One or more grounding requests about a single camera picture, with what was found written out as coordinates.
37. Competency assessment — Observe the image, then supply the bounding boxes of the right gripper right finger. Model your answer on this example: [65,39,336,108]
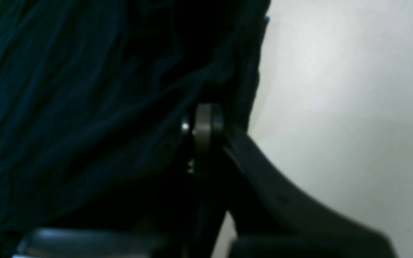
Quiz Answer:
[210,104,397,258]

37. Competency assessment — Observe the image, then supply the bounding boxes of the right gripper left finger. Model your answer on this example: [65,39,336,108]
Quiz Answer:
[14,104,214,258]

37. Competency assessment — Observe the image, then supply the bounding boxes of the black printed t-shirt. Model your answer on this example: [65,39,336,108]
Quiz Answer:
[0,0,270,258]

